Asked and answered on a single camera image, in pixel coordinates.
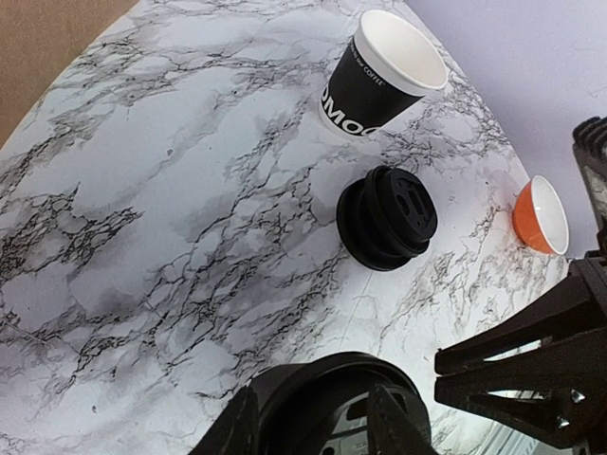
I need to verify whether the stack of black lids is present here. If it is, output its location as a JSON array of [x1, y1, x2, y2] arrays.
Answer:
[[336, 166, 438, 272]]

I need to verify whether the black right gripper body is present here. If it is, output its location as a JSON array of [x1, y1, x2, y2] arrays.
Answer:
[[572, 116, 606, 258]]

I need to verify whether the orange white bowl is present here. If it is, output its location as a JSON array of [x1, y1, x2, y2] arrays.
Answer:
[[512, 175, 570, 255]]

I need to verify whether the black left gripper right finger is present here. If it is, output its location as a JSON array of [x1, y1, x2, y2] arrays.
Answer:
[[367, 385, 436, 455]]

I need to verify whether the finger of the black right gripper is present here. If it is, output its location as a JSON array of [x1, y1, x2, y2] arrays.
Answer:
[[434, 275, 606, 374], [434, 376, 606, 448]]

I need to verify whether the black plastic cup lid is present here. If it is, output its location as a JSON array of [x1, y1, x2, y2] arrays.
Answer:
[[249, 352, 432, 454]]

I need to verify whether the brown paper bag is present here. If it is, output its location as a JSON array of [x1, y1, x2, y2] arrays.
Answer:
[[1, 0, 135, 143]]

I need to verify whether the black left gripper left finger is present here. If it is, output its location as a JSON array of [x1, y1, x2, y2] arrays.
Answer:
[[189, 386, 260, 455]]

